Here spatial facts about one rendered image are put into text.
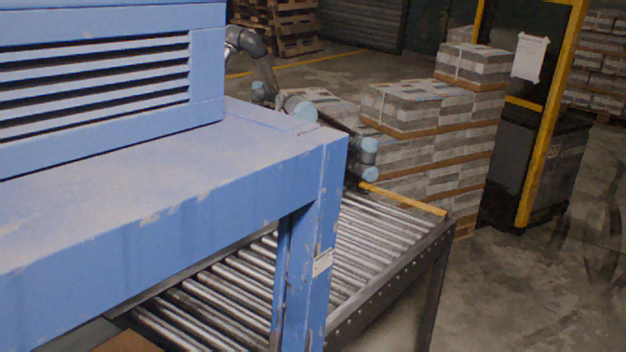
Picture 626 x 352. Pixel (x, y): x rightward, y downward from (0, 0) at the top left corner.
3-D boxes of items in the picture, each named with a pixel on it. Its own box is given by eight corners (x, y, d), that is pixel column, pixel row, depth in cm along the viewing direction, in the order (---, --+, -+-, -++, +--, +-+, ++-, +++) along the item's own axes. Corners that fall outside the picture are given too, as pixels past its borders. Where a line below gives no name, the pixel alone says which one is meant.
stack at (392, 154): (269, 260, 342) (278, 131, 309) (406, 221, 409) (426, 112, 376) (305, 292, 314) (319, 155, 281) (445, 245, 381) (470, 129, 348)
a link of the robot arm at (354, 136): (270, 104, 247) (351, 151, 272) (278, 113, 238) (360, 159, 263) (283, 82, 245) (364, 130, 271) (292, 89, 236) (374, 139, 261)
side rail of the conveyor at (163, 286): (345, 203, 269) (347, 180, 264) (354, 207, 267) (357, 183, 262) (101, 345, 165) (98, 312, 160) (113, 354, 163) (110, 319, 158)
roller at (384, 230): (322, 211, 244) (324, 200, 243) (420, 250, 221) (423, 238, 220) (316, 213, 240) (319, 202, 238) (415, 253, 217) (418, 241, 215)
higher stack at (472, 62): (405, 221, 408) (437, 42, 357) (434, 212, 425) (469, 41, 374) (444, 245, 381) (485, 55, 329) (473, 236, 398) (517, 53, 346)
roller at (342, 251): (287, 231, 224) (288, 220, 222) (389, 276, 201) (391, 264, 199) (278, 236, 220) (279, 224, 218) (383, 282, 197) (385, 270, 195)
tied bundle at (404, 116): (358, 121, 342) (362, 84, 333) (393, 116, 359) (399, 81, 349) (400, 142, 315) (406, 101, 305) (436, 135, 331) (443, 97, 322)
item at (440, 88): (398, 81, 349) (399, 79, 349) (429, 78, 366) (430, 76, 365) (442, 97, 323) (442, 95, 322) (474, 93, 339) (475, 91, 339)
